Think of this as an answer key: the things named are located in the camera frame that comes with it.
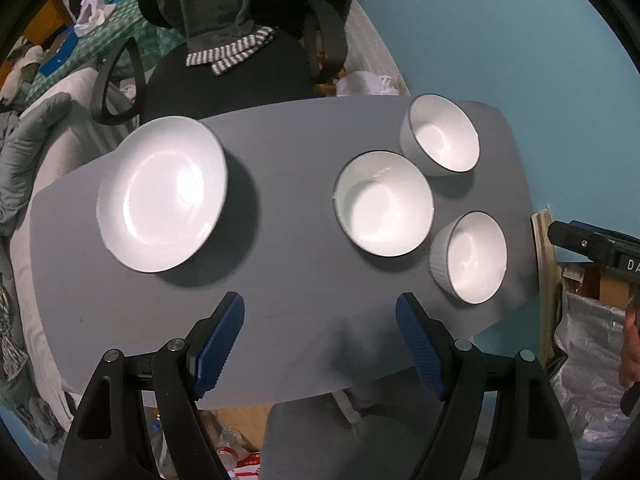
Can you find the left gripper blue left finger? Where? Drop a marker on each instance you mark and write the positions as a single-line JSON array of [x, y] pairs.
[[210, 342]]

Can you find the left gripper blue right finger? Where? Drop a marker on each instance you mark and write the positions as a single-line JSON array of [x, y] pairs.
[[428, 343]]

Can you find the white ribbed bowl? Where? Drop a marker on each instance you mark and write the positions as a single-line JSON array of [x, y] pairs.
[[468, 257], [438, 137]]

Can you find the large white plate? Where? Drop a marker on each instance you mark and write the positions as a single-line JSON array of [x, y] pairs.
[[163, 194]]

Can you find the person's right hand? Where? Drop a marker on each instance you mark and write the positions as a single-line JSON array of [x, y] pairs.
[[629, 372]]

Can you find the wooden board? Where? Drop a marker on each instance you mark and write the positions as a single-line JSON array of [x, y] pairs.
[[549, 283]]

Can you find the silver plastic bag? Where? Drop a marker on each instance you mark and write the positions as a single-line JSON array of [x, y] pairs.
[[590, 335]]

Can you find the large white bowl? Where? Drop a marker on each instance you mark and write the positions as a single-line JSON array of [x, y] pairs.
[[383, 203]]

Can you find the white plastic bag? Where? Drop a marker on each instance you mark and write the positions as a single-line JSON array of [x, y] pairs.
[[364, 83]]

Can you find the grey duvet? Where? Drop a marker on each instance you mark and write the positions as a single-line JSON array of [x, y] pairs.
[[20, 152]]

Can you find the grey striped garment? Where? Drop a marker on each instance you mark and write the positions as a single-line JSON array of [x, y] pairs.
[[224, 33]]

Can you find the black office chair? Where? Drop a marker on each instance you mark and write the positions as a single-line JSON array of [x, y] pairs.
[[283, 70]]

